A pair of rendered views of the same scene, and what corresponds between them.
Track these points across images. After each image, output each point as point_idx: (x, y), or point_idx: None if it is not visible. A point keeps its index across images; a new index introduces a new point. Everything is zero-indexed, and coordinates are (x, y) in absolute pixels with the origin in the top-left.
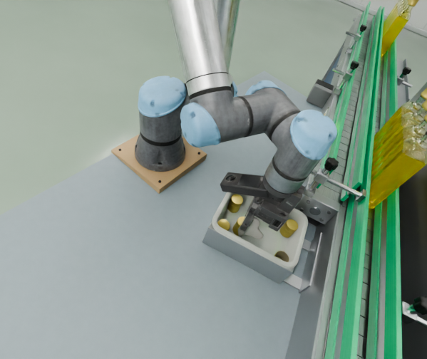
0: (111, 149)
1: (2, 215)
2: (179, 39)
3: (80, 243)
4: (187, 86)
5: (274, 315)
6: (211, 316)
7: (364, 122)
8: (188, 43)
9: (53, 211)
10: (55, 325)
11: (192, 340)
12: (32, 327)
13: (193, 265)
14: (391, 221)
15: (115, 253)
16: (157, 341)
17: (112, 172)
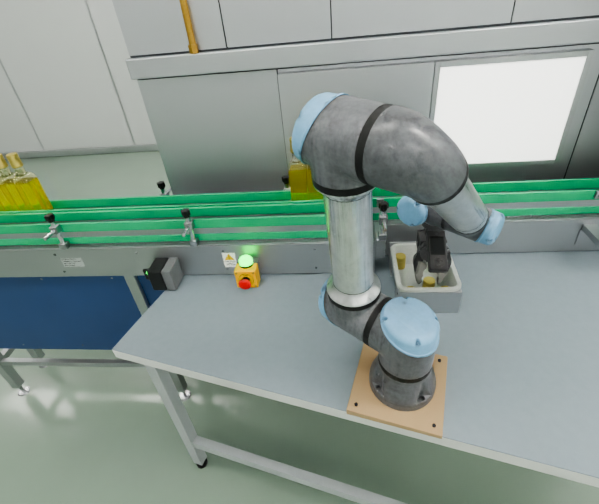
0: (442, 435)
1: None
2: (479, 209)
3: (554, 390)
4: (482, 223)
5: (465, 262)
6: (502, 289)
7: (278, 207)
8: (481, 201)
9: (560, 436)
10: None
11: (526, 293)
12: None
13: (481, 310)
14: (387, 191)
15: (531, 361)
16: (547, 308)
17: (465, 418)
